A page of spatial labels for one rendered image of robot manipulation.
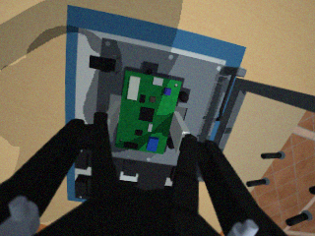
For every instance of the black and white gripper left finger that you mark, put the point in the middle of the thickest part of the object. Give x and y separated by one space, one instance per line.
25 196

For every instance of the green circuit board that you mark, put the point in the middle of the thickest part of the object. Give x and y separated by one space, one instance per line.
146 111

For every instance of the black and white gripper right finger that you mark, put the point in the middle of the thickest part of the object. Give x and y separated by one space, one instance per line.
237 211

